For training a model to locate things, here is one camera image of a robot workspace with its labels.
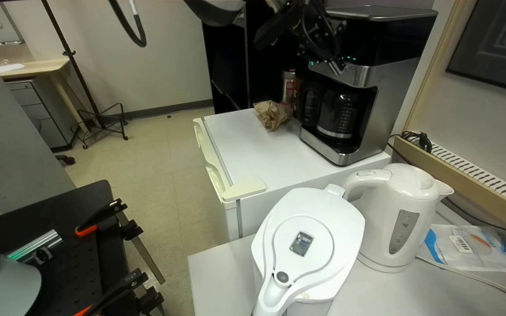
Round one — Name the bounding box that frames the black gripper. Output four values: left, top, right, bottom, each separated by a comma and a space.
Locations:
295, 0, 349, 75

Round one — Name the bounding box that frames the glass coffee carafe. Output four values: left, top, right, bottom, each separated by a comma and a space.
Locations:
312, 86, 363, 142

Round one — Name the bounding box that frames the black steel coffee maker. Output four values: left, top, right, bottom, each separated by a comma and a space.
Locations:
295, 1, 439, 167

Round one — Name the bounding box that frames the tall black cabinet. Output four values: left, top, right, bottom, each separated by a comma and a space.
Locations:
202, 0, 304, 116

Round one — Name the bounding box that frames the white mini fridge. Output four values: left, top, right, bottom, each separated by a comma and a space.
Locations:
191, 107, 393, 242

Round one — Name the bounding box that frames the dark framed picture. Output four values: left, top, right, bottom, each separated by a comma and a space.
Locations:
444, 0, 506, 96

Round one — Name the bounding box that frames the white electric kettle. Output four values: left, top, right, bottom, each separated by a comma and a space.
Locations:
342, 161, 455, 274

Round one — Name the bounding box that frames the white water filter pitcher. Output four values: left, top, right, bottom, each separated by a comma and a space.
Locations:
249, 182, 367, 316

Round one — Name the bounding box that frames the baseboard heater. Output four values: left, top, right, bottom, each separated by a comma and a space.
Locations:
391, 131, 506, 242

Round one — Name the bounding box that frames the black tripod stand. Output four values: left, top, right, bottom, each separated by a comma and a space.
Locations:
40, 0, 130, 147

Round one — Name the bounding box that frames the orange black bar clamp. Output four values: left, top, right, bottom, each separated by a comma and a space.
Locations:
73, 198, 167, 286
73, 268, 167, 316

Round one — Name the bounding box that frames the grey filing cabinet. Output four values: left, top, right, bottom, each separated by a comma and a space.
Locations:
5, 77, 75, 151

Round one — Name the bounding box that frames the wooden desk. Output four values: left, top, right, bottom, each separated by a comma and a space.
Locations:
0, 56, 91, 137

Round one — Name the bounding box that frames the black work table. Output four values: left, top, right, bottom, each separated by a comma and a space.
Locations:
0, 179, 135, 316

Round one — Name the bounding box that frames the grey panel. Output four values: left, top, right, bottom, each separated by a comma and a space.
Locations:
0, 40, 75, 217

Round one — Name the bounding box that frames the grey round cover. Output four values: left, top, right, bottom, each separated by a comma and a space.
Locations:
0, 254, 44, 316

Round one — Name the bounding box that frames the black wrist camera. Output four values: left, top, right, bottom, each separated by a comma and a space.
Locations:
251, 0, 305, 51

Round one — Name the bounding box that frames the black plug cable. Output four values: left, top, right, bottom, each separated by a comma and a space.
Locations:
400, 128, 435, 154

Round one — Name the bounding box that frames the thick black cable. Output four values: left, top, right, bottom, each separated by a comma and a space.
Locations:
109, 0, 147, 49

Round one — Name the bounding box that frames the grey table cable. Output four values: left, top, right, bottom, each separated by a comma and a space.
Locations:
434, 268, 506, 312

